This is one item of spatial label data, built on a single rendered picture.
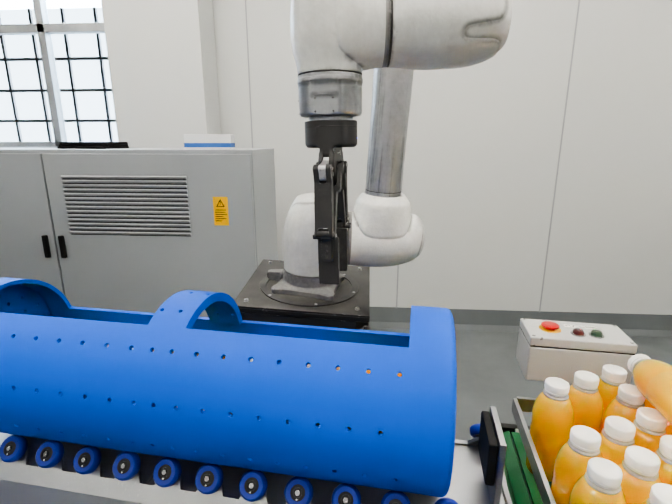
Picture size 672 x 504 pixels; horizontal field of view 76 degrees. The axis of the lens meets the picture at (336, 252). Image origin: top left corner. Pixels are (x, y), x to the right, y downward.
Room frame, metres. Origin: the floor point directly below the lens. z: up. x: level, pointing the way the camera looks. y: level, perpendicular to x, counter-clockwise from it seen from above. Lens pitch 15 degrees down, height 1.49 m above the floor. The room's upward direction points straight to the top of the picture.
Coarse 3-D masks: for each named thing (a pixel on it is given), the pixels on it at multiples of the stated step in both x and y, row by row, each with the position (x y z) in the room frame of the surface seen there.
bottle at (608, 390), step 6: (600, 378) 0.72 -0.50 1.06; (600, 384) 0.71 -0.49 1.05; (606, 384) 0.71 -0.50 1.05; (612, 384) 0.70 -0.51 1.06; (618, 384) 0.70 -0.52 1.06; (600, 390) 0.71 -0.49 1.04; (606, 390) 0.70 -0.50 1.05; (612, 390) 0.69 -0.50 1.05; (606, 396) 0.69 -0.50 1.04; (612, 396) 0.69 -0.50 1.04; (606, 402) 0.69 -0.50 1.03; (600, 426) 0.69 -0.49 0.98
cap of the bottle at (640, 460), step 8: (632, 448) 0.50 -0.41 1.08; (640, 448) 0.50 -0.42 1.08; (624, 456) 0.50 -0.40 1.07; (632, 456) 0.49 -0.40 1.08; (640, 456) 0.49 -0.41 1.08; (648, 456) 0.49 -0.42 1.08; (656, 456) 0.49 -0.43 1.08; (632, 464) 0.48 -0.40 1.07; (640, 464) 0.48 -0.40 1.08; (648, 464) 0.47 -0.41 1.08; (656, 464) 0.47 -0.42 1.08; (640, 472) 0.48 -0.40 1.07; (648, 472) 0.47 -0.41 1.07; (656, 472) 0.47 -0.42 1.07
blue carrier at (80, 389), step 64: (0, 320) 0.66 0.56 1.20; (64, 320) 0.65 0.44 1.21; (128, 320) 0.87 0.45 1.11; (192, 320) 0.63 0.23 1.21; (448, 320) 0.59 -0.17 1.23; (0, 384) 0.60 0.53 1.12; (64, 384) 0.58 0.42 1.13; (128, 384) 0.57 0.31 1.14; (192, 384) 0.55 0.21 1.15; (256, 384) 0.54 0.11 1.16; (320, 384) 0.53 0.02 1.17; (384, 384) 0.51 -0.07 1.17; (448, 384) 0.50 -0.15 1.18; (128, 448) 0.59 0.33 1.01; (192, 448) 0.55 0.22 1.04; (256, 448) 0.52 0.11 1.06; (320, 448) 0.50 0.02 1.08; (384, 448) 0.49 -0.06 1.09; (448, 448) 0.47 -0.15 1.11
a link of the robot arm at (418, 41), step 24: (408, 0) 0.59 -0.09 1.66; (432, 0) 0.59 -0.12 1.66; (456, 0) 0.59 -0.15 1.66; (480, 0) 0.59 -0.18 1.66; (504, 0) 0.60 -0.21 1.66; (408, 24) 0.59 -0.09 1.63; (432, 24) 0.58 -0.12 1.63; (456, 24) 0.59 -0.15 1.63; (480, 24) 0.59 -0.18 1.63; (504, 24) 0.60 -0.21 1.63; (408, 48) 0.60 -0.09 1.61; (432, 48) 0.60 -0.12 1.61; (456, 48) 0.60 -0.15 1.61; (480, 48) 0.60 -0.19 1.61
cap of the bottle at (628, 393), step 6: (624, 384) 0.66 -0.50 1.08; (630, 384) 0.66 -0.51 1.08; (618, 390) 0.65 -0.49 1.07; (624, 390) 0.65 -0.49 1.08; (630, 390) 0.65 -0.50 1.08; (636, 390) 0.65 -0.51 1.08; (618, 396) 0.65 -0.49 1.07; (624, 396) 0.64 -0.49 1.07; (630, 396) 0.63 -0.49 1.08; (636, 396) 0.63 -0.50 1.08; (642, 396) 0.63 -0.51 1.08; (630, 402) 0.63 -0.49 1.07; (636, 402) 0.63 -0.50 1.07; (642, 402) 0.63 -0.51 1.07
